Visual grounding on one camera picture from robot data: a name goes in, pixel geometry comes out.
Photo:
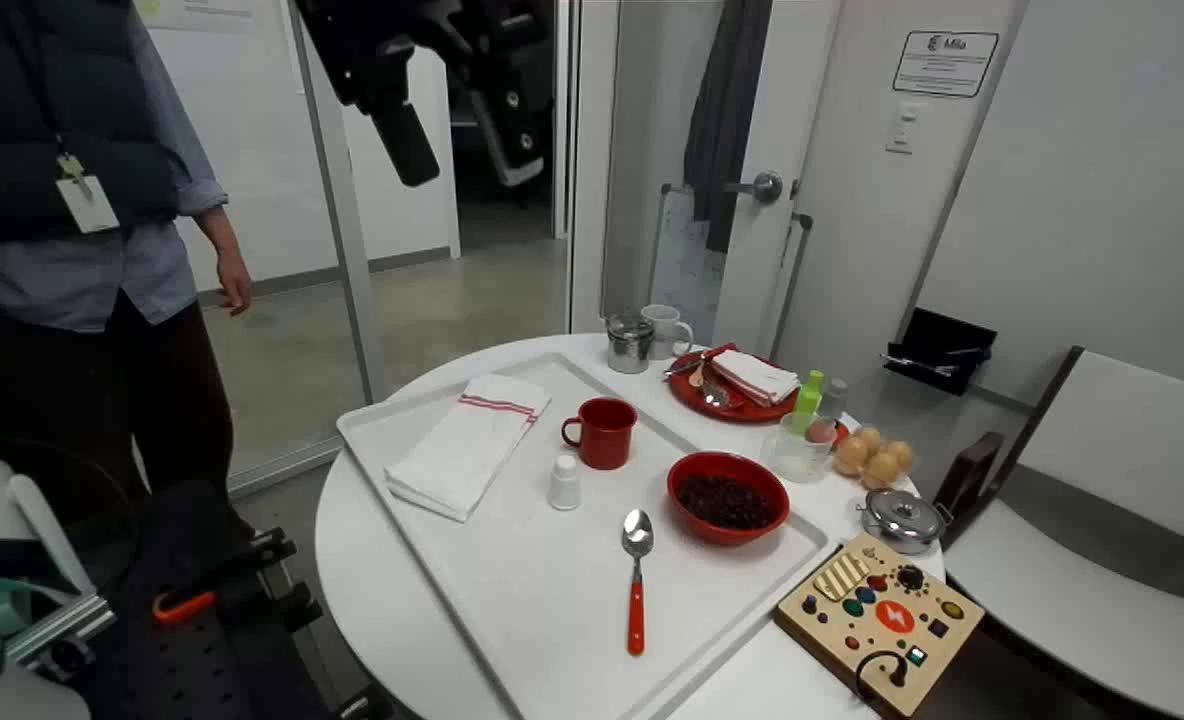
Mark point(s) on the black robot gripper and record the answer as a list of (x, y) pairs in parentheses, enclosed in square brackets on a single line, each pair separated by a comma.
[(365, 44)]

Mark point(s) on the white towel with red stripe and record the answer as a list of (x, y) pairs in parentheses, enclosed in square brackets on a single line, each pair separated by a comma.
[(466, 447)]

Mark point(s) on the person left hand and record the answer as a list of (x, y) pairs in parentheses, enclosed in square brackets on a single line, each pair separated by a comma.
[(235, 283)]

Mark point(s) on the small metal cup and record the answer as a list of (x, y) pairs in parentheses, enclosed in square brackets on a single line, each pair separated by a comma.
[(625, 347)]

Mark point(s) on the dark hanging coat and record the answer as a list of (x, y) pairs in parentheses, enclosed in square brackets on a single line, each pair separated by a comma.
[(726, 105)]

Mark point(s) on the clear glass mug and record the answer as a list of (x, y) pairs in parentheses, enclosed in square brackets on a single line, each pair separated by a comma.
[(671, 328)]

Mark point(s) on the red ceramic mug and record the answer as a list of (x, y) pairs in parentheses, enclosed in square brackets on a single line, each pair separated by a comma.
[(605, 433)]

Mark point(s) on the metal cutlery piece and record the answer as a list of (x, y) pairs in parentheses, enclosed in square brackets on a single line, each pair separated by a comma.
[(706, 386)]

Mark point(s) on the small white shaker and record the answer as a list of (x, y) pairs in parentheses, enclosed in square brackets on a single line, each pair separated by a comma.
[(567, 485)]

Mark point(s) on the white id badge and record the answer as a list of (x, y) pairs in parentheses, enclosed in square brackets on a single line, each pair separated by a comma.
[(84, 205)]

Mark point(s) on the folded white napkin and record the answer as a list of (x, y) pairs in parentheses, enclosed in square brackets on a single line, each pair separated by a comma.
[(757, 374)]

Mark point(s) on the red round plate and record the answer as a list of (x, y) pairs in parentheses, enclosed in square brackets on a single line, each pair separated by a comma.
[(738, 408)]

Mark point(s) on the white door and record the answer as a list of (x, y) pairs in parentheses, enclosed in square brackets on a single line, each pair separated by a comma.
[(856, 214)]

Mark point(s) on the standing person in dark vest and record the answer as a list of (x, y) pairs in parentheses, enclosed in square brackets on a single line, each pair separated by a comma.
[(46, 105)]

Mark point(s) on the green squeeze bottle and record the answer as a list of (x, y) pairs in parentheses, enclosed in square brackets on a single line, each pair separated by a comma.
[(806, 401)]

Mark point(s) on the small white door notice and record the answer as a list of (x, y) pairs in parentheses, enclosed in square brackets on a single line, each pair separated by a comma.
[(902, 128)]

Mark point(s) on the red bowl with dark contents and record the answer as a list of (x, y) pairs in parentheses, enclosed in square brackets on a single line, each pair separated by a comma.
[(726, 505)]

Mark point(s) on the large white plastic tray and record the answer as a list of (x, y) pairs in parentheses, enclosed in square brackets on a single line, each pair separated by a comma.
[(536, 587)]

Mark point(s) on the clear plastic container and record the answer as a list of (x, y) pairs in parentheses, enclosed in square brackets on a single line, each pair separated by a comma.
[(798, 456)]

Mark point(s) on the white printed door sign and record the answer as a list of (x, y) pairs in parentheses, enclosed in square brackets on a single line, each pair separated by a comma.
[(946, 61)]

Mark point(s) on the tan round bread roll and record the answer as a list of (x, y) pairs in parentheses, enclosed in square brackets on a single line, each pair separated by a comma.
[(883, 469), (854, 454), (902, 454)]

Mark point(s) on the black cart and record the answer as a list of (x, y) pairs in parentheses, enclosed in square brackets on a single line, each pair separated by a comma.
[(206, 667)]

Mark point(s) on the small metal pot with lid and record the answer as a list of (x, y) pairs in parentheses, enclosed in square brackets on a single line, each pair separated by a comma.
[(906, 522)]

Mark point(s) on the white machine housing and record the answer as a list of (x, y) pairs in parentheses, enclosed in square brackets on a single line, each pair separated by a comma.
[(4, 522)]

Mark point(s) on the wooden busy board with buttons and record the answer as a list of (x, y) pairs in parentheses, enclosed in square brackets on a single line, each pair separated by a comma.
[(884, 622)]

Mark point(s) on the black tray by wall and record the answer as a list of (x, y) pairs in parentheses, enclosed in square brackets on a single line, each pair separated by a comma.
[(942, 348)]

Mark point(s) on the white chair with dark frame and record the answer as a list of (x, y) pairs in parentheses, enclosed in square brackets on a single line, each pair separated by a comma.
[(1115, 533)]

